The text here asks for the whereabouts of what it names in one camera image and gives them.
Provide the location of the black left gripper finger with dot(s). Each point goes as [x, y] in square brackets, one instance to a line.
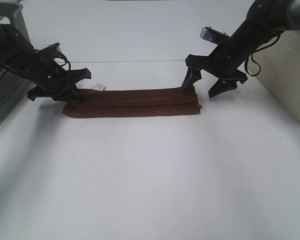
[73, 94]

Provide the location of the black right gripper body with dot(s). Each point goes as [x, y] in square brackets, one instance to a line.
[221, 63]

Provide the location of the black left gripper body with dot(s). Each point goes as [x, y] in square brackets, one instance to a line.
[53, 81]

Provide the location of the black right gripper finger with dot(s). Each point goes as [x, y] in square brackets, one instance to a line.
[193, 75]
[222, 86]

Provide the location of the brown towel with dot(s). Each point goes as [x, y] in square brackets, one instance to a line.
[133, 103]

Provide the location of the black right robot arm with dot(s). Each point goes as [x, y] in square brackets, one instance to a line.
[265, 20]

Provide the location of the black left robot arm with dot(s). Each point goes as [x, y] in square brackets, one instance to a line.
[16, 52]

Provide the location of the grey perforated plastic basket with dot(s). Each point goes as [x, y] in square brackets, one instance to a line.
[12, 86]

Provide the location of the beige storage box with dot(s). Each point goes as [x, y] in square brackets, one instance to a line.
[280, 70]

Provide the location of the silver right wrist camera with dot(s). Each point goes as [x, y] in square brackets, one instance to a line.
[213, 36]

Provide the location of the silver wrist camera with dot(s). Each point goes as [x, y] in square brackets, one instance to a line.
[213, 36]
[51, 52]

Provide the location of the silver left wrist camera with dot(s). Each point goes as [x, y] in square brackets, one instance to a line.
[51, 52]

